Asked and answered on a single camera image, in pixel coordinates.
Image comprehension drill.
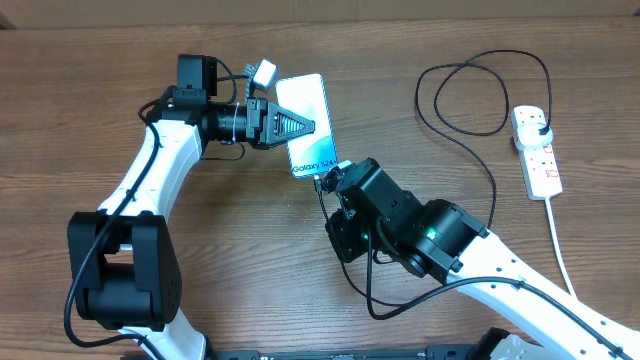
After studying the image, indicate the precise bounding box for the cardboard box wall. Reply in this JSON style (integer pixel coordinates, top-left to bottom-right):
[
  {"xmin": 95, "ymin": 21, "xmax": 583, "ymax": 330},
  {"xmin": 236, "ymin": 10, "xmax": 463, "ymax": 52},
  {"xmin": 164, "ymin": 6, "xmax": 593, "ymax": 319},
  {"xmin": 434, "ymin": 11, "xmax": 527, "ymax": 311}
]
[{"xmin": 1, "ymin": 0, "xmax": 639, "ymax": 29}]

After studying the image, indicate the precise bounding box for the white power strip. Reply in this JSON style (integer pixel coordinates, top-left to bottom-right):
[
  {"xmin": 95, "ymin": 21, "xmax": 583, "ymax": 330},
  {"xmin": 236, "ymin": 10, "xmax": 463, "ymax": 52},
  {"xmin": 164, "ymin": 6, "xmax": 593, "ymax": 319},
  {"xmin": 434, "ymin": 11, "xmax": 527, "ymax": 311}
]
[{"xmin": 511, "ymin": 105, "xmax": 563, "ymax": 200}]

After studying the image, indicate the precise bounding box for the Samsung Galaxy smartphone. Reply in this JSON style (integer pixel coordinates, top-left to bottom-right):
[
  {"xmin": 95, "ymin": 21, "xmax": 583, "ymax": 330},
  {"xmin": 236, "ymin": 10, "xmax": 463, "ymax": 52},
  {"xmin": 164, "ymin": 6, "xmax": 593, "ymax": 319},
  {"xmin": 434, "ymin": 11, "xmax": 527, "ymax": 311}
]
[{"xmin": 276, "ymin": 73, "xmax": 338, "ymax": 178}]

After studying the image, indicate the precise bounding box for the white charger plug adapter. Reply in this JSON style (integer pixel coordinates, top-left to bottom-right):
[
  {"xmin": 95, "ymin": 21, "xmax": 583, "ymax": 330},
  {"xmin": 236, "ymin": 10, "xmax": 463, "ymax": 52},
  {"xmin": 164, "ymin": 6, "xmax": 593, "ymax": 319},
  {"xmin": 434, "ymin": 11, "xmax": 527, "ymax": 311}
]
[{"xmin": 514, "ymin": 123, "xmax": 554, "ymax": 151}]

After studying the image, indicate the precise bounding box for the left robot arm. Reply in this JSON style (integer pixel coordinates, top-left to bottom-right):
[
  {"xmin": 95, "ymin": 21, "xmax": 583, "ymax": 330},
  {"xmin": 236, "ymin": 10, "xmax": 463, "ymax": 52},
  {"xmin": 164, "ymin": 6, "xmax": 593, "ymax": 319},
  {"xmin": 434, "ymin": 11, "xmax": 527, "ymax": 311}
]
[{"xmin": 63, "ymin": 54, "xmax": 315, "ymax": 359}]

